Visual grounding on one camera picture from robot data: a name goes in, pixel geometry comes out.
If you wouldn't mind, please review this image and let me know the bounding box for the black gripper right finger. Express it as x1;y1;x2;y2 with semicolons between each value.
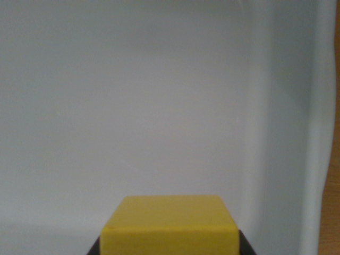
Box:
237;229;257;255

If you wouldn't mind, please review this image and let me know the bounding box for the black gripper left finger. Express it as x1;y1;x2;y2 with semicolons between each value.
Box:
87;235;102;255

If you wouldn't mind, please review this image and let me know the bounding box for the yellow cube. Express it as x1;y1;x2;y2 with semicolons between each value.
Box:
100;195;240;255

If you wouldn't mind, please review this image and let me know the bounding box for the grey plastic bin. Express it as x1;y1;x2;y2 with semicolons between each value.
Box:
0;0;337;255

